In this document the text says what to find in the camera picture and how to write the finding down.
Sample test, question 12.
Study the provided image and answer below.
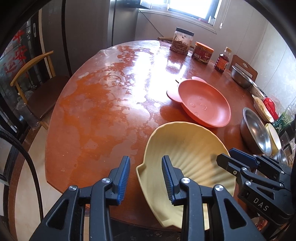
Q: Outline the yellow ceramic bowl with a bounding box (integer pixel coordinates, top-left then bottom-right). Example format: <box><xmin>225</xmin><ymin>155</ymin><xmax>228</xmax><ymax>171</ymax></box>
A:
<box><xmin>265</xmin><ymin>123</ymin><xmax>282</xmax><ymax>155</ymax></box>

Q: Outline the small steel bowl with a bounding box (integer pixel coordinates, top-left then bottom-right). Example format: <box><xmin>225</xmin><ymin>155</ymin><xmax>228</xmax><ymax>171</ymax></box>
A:
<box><xmin>240</xmin><ymin>108</ymin><xmax>272</xmax><ymax>156</ymax></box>

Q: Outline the yellow shell-shaped plate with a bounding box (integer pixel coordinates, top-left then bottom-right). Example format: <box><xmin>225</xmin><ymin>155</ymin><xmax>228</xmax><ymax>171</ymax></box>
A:
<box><xmin>136</xmin><ymin>121</ymin><xmax>236</xmax><ymax>228</ymax></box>

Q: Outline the small steel cup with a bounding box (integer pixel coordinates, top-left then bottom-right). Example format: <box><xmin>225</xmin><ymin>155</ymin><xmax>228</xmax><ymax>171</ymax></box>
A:
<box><xmin>273</xmin><ymin>149</ymin><xmax>288</xmax><ymax>166</ymax></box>

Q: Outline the green drink bottle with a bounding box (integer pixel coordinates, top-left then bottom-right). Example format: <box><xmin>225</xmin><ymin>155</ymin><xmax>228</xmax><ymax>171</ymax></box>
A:
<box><xmin>272</xmin><ymin>103</ymin><xmax>296</xmax><ymax>135</ymax></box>

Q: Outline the white dish with food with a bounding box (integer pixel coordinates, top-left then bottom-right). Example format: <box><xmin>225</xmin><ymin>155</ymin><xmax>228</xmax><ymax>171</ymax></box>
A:
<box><xmin>252</xmin><ymin>95</ymin><xmax>274</xmax><ymax>123</ymax></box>

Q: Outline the red tissue pack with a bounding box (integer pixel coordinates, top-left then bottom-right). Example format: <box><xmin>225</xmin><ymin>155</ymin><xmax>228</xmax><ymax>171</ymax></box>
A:
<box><xmin>263</xmin><ymin>97</ymin><xmax>278</xmax><ymax>121</ymax></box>

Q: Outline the white family bowl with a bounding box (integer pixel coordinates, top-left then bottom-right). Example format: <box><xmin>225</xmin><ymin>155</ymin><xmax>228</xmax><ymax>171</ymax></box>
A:
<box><xmin>248</xmin><ymin>83</ymin><xmax>266</xmax><ymax>100</ymax></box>

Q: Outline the large steel bowl far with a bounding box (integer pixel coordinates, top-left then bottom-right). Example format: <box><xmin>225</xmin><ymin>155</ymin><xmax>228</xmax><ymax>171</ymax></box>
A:
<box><xmin>231</xmin><ymin>66</ymin><xmax>254</xmax><ymax>89</ymax></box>

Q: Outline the brown sauce bottle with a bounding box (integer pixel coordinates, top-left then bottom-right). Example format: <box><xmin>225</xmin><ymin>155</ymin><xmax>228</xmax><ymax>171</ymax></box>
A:
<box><xmin>214</xmin><ymin>47</ymin><xmax>232</xmax><ymax>73</ymax></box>

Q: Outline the wooden chair back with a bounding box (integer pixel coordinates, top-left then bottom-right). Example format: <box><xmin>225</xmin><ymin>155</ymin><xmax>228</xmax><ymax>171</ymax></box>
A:
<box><xmin>229</xmin><ymin>55</ymin><xmax>258</xmax><ymax>81</ymax></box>

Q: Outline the red label jar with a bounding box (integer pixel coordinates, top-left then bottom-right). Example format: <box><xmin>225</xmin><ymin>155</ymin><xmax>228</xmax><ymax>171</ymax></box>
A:
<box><xmin>192</xmin><ymin>42</ymin><xmax>214</xmax><ymax>64</ymax></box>

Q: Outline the clear jar black lid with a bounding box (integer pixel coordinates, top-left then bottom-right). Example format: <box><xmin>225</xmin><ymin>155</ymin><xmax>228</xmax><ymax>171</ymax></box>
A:
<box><xmin>170</xmin><ymin>27</ymin><xmax>194</xmax><ymax>55</ymax></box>

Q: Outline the window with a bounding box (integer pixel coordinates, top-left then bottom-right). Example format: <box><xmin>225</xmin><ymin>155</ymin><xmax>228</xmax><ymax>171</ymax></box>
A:
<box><xmin>140</xmin><ymin>0</ymin><xmax>223</xmax><ymax>33</ymax></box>

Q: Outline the grey refrigerator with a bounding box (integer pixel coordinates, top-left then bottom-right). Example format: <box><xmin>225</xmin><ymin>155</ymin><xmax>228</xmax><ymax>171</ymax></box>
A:
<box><xmin>39</xmin><ymin>1</ymin><xmax>139</xmax><ymax>77</ymax></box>

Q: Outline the black cable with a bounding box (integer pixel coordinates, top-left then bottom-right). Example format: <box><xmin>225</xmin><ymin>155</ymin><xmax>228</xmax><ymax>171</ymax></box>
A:
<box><xmin>0</xmin><ymin>126</ymin><xmax>45</xmax><ymax>223</ymax></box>

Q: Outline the wooden chair with metal frame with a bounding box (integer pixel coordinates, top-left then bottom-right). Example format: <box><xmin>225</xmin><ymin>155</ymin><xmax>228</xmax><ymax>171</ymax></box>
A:
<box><xmin>10</xmin><ymin>51</ymin><xmax>70</xmax><ymax>130</ymax></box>

